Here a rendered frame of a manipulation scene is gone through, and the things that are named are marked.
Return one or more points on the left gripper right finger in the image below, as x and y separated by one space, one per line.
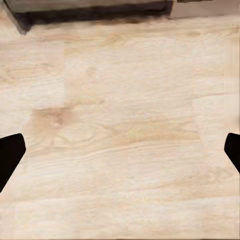
232 149

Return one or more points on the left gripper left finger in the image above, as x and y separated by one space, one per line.
12 149

